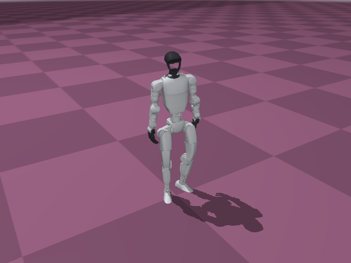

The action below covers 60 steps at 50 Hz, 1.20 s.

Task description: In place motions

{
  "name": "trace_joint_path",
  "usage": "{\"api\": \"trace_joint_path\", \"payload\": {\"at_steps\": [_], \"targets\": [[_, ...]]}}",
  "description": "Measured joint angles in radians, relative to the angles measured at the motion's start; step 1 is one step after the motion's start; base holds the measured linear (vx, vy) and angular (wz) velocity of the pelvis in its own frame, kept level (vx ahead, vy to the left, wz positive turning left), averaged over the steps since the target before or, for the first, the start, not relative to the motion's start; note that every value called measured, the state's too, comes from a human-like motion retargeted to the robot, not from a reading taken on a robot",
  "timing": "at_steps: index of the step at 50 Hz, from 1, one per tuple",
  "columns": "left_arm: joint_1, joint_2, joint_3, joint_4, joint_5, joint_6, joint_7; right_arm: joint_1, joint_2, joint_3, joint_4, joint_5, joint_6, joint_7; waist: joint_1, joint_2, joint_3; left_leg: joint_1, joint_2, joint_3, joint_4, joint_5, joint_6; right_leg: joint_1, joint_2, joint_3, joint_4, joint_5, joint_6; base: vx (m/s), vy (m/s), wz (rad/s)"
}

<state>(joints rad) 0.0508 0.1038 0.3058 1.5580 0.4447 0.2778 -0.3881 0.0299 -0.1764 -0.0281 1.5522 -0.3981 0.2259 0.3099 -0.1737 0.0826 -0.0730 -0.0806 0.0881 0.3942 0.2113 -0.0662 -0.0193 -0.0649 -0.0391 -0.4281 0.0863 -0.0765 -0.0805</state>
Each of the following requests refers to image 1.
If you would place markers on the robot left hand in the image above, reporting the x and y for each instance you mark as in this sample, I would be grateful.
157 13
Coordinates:
195 122

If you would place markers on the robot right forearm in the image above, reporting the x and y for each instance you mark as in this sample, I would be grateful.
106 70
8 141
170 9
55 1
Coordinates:
152 120

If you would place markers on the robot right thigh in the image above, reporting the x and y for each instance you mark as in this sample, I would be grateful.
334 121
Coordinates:
164 134

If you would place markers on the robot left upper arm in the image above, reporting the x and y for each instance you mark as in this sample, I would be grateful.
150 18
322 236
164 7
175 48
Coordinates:
194 100

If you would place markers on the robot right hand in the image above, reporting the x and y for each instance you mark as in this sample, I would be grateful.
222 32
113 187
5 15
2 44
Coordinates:
152 137

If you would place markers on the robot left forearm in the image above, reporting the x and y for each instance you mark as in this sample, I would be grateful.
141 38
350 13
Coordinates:
196 111

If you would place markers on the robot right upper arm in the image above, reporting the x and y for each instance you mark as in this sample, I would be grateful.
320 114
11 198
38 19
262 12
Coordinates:
156 86

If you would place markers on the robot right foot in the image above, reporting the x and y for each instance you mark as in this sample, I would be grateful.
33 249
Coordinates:
167 196

